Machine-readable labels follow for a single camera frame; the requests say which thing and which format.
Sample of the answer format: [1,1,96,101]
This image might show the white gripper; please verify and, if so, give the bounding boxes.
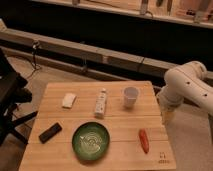
[161,105,175,125]

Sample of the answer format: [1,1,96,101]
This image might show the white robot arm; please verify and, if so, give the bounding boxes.
[156,61,213,124]

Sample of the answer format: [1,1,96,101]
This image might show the green ceramic bowl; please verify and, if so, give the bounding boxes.
[72,122,110,161]

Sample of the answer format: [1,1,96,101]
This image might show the white tube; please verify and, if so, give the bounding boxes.
[94,88,107,118]

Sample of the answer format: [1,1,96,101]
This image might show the white sponge block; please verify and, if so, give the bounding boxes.
[62,93,76,108]

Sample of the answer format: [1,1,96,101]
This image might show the black rectangular block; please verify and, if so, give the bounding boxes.
[39,123,62,143]

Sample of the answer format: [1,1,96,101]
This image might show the black chair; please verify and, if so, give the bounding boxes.
[0,48,37,146]

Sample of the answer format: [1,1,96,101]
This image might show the black cable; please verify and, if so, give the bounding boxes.
[27,40,43,78]

